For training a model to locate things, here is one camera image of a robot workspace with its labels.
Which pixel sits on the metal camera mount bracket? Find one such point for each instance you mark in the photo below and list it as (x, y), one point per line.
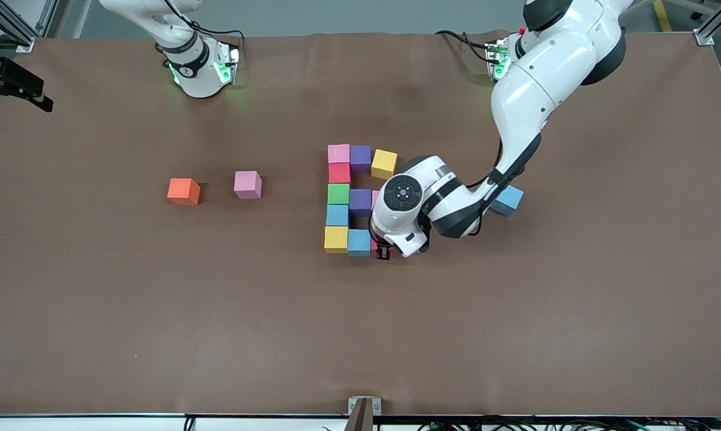
(363, 410)

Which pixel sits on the purple foam cube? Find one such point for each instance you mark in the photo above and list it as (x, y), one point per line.
(361, 158)
(361, 202)

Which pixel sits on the pink foam cube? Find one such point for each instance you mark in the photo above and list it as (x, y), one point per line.
(338, 153)
(375, 197)
(248, 184)

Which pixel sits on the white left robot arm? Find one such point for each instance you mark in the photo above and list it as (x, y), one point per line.
(534, 90)

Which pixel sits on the aluminium frame profile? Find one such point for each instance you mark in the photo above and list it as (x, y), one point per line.
(19, 33)
(704, 37)

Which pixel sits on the brown table cover mat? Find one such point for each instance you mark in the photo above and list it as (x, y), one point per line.
(360, 335)

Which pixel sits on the orange foam cube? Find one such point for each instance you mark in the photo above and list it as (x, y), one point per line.
(183, 191)

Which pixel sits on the yellow foam cube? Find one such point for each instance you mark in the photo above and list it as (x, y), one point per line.
(336, 239)
(384, 164)

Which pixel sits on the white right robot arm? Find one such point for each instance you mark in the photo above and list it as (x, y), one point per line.
(192, 66)

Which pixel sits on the green foam cube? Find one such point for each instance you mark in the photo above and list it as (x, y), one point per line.
(338, 194)

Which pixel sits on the light blue foam cube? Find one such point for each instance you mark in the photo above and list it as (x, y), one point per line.
(359, 242)
(337, 214)
(511, 200)

